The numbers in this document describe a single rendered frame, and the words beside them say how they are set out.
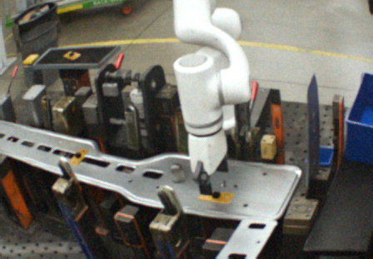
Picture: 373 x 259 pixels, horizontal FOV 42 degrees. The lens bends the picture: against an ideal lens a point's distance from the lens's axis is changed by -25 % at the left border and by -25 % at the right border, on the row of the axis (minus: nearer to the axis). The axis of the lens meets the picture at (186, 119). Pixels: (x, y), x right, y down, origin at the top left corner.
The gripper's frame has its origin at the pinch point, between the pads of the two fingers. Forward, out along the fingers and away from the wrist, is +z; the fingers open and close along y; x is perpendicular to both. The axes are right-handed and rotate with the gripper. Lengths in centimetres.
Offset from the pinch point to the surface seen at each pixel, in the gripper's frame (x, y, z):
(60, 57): -76, -38, -10
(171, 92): -23.0, -25.7, -6.0
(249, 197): 8.6, -0.8, 5.5
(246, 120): 1.4, -18.4, -4.9
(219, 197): 1.0, 0.7, 5.2
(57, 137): -61, -12, 6
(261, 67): -83, -240, 109
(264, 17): -110, -339, 110
